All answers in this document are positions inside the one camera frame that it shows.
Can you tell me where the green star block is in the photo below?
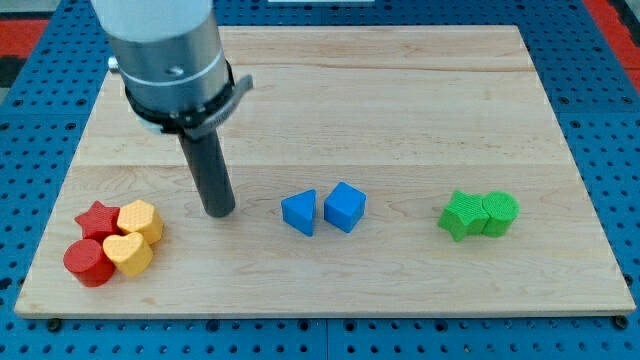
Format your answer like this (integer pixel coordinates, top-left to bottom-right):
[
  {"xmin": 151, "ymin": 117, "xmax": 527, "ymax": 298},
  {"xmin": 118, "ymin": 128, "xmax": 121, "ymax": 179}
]
[{"xmin": 438, "ymin": 190, "xmax": 490, "ymax": 242}]

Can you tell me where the green cylinder block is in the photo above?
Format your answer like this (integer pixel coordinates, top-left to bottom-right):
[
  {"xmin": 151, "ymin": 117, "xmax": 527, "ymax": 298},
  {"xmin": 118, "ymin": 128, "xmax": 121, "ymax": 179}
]
[{"xmin": 482, "ymin": 191, "xmax": 520, "ymax": 237}]

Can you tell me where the yellow heart block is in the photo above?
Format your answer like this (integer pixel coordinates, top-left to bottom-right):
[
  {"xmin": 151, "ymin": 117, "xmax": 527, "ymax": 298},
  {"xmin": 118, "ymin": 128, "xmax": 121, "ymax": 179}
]
[{"xmin": 103, "ymin": 232, "xmax": 154, "ymax": 277}]

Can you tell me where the blue cube block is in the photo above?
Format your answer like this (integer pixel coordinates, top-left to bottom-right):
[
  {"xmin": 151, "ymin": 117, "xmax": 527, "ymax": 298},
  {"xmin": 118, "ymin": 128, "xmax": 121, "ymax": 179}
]
[{"xmin": 324, "ymin": 182, "xmax": 367, "ymax": 233}]

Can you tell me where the light wooden board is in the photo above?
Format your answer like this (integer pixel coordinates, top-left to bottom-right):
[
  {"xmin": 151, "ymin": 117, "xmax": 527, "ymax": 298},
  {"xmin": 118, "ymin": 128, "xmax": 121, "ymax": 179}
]
[{"xmin": 15, "ymin": 26, "xmax": 636, "ymax": 319}]

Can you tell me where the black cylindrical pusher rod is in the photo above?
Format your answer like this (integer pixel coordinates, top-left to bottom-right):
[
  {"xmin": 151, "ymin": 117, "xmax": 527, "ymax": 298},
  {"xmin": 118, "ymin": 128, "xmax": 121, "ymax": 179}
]
[{"xmin": 178, "ymin": 132, "xmax": 235, "ymax": 218}]

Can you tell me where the red star block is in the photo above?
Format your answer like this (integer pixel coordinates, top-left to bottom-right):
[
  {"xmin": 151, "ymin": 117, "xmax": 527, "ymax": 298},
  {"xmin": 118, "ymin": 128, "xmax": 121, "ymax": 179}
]
[{"xmin": 74, "ymin": 201, "xmax": 121, "ymax": 243}]

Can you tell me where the yellow hexagon block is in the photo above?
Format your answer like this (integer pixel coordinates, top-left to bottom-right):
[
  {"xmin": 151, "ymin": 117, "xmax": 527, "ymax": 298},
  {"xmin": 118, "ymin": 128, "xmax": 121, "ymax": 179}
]
[{"xmin": 117, "ymin": 200, "xmax": 164, "ymax": 244}]

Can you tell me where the blue triangle block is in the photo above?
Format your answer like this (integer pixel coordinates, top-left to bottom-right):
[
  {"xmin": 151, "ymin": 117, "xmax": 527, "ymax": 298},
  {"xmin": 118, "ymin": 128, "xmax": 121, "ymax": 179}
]
[{"xmin": 281, "ymin": 189, "xmax": 316, "ymax": 237}]

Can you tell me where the red cylinder block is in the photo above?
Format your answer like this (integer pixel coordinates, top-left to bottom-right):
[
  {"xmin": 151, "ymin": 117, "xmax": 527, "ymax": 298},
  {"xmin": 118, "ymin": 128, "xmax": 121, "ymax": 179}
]
[{"xmin": 63, "ymin": 239, "xmax": 115, "ymax": 287}]

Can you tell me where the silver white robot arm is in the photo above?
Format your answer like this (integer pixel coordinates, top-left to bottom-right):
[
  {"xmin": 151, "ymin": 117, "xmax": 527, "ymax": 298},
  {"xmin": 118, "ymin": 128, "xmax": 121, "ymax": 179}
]
[{"xmin": 91, "ymin": 0, "xmax": 253, "ymax": 139}]

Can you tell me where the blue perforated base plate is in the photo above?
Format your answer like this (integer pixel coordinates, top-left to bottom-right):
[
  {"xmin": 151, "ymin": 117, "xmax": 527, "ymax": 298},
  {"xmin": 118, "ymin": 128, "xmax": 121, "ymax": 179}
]
[{"xmin": 1, "ymin": 0, "xmax": 639, "ymax": 359}]

